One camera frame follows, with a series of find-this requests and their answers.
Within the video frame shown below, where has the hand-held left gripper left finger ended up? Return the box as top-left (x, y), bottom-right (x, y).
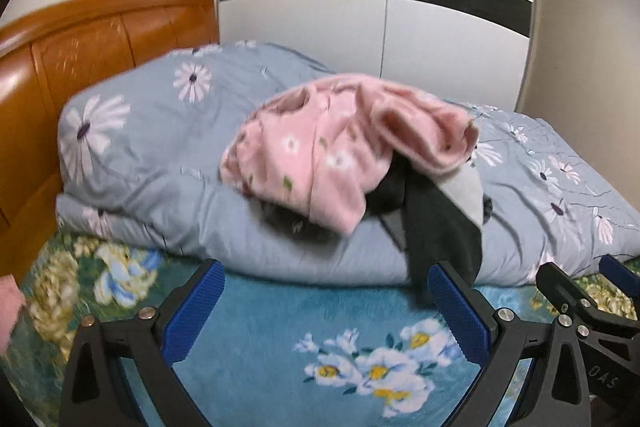
top-left (59, 258), bottom-right (227, 427)

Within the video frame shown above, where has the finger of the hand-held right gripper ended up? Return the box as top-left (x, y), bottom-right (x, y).
top-left (599, 254), bottom-right (640, 304)
top-left (536, 261), bottom-right (597, 316)

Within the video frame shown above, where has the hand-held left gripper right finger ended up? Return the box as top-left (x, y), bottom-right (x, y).
top-left (426, 260), bottom-right (594, 427)

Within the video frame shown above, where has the pink floral fleece garment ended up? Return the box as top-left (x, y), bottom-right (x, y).
top-left (219, 74), bottom-right (481, 237)

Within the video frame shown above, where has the teal floral blanket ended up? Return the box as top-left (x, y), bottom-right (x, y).
top-left (5, 232), bottom-right (640, 427)

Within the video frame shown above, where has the dark grey garment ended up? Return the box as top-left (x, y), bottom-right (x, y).
top-left (260, 154), bottom-right (493, 308)

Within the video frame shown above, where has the grey-blue daisy print duvet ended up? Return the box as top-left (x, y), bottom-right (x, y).
top-left (55, 39), bottom-right (640, 288)

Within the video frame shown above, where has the pink striped cloth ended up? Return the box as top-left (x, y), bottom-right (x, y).
top-left (0, 274), bottom-right (27, 353)

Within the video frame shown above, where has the wooden headboard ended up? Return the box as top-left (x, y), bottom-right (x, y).
top-left (0, 0), bottom-right (221, 283)

